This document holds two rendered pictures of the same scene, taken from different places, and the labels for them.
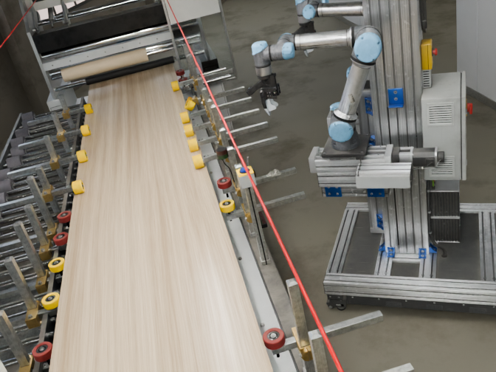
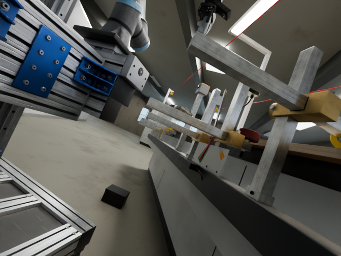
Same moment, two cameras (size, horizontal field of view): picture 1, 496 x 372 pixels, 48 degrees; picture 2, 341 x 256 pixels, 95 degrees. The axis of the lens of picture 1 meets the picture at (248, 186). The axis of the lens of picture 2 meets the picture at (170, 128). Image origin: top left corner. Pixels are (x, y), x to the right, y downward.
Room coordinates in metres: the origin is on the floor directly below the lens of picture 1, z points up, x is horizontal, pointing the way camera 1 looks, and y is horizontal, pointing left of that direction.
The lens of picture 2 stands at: (3.33, -0.24, 0.75)
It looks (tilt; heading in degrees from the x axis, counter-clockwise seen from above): 4 degrees up; 173
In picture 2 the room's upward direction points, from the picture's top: 23 degrees clockwise
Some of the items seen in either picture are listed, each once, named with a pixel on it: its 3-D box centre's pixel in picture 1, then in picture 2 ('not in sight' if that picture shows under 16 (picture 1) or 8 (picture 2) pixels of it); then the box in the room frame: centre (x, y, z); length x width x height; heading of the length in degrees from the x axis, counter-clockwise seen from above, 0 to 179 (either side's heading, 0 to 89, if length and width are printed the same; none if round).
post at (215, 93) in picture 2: (247, 204); (202, 127); (2.47, 0.02, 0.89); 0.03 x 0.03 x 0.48; 6
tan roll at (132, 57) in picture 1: (126, 59); not in sight; (5.26, 0.84, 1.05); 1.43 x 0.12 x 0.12; 96
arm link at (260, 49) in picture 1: (261, 54); not in sight; (2.57, -0.20, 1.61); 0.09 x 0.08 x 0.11; 72
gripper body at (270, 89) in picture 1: (268, 85); (209, 9); (2.56, -0.20, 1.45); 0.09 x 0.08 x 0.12; 65
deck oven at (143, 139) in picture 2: not in sight; (161, 130); (-4.80, 0.30, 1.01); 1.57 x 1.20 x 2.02; 157
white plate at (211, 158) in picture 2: not in sight; (206, 155); (2.69, 0.02, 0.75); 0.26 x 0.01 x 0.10; 6
